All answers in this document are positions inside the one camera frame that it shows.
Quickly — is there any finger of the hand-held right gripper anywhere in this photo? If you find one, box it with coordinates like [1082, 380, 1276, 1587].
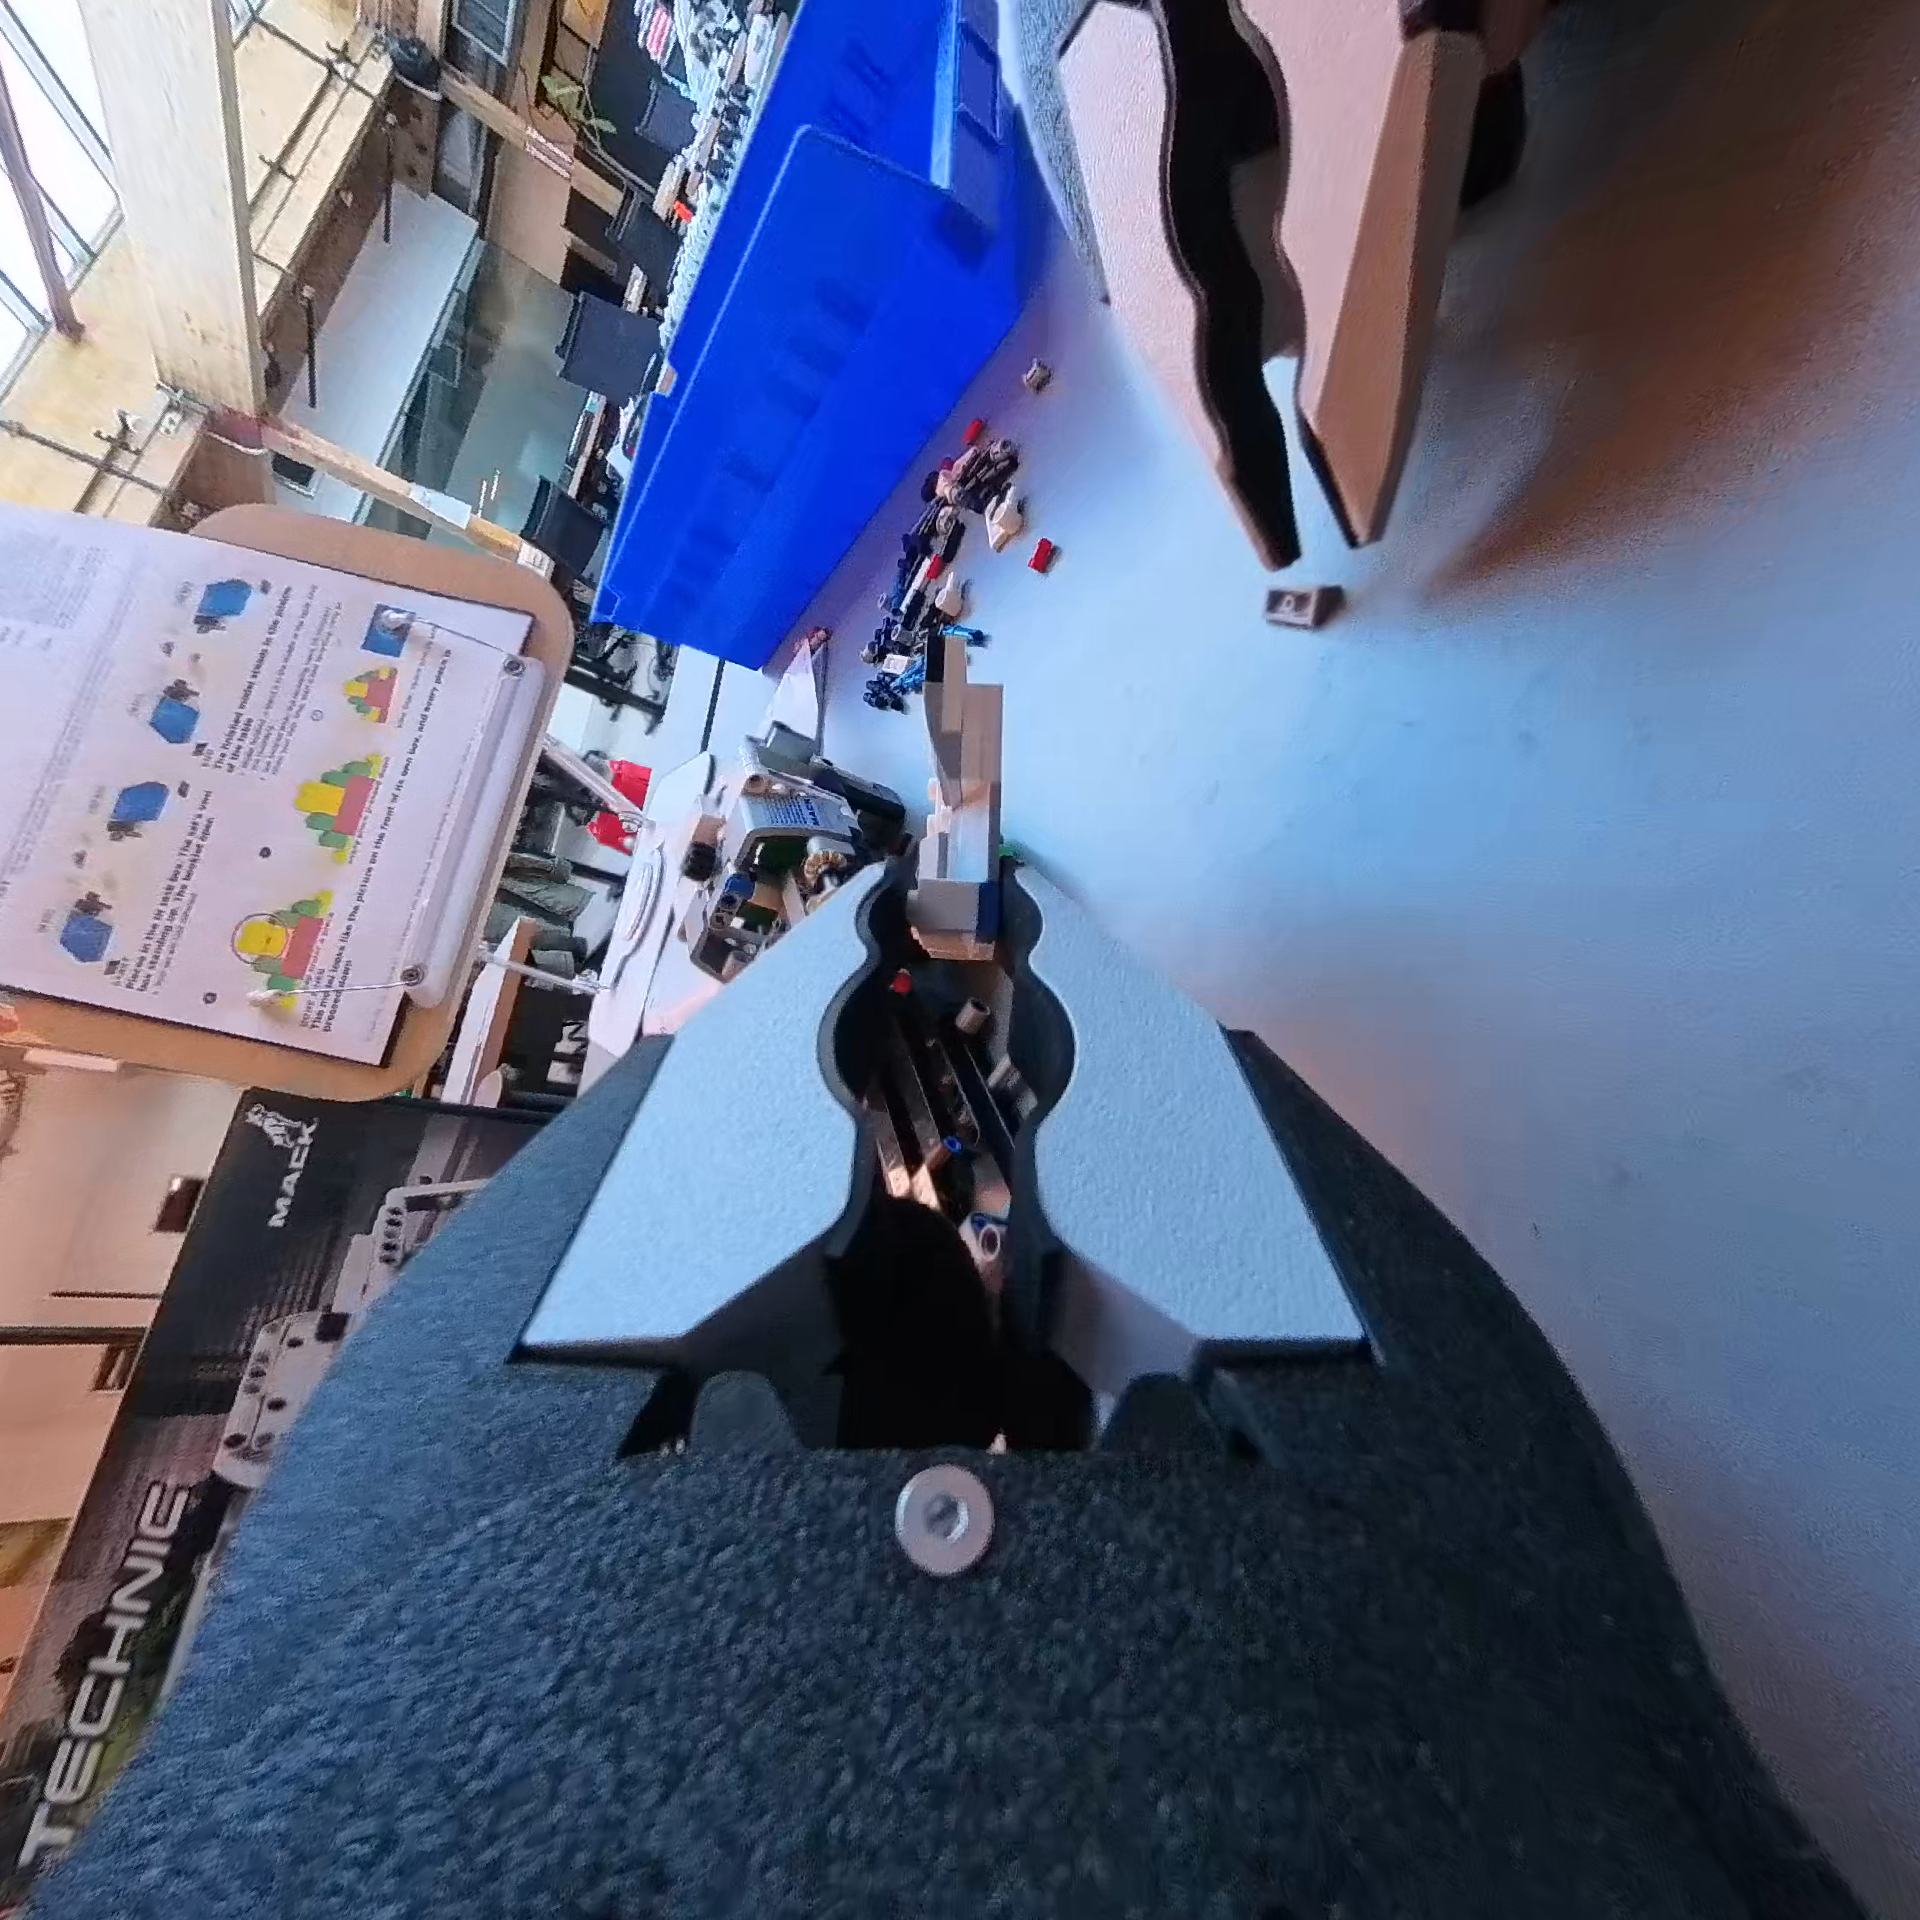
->
[1054, 0, 1307, 575]
[1230, 0, 1494, 548]

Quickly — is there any partly built lego truck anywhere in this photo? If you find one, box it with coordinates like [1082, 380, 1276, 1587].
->
[682, 719, 1038, 1321]

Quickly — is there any printed instruction sheet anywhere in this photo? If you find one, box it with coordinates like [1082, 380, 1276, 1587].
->
[0, 502, 506, 1052]

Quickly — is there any white windshield lego assembly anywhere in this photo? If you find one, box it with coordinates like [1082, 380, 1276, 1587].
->
[895, 631, 1011, 963]

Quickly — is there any clear sheet holder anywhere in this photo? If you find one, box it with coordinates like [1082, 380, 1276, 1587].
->
[393, 599, 553, 1011]

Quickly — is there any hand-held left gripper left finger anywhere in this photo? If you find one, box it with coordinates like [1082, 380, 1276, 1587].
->
[515, 863, 905, 1370]

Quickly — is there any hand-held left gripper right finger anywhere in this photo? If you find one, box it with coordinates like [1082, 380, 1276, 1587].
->
[1006, 867, 1373, 1431]

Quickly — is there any black lego set box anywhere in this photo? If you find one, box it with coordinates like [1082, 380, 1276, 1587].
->
[0, 1087, 602, 1900]

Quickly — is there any large window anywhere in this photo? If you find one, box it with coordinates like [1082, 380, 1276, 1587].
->
[0, 0, 122, 347]

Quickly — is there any clipboard with instruction sheet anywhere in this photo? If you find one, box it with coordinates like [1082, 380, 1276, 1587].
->
[0, 502, 579, 1106]

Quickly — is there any pile of small lego pieces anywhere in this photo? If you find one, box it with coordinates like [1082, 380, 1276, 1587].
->
[862, 434, 1029, 714]

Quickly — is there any blue plastic bin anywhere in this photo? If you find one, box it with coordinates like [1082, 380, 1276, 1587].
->
[589, 0, 1052, 671]

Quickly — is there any wooden workshop shelving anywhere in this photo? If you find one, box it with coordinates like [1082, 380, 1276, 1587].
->
[225, 0, 797, 518]

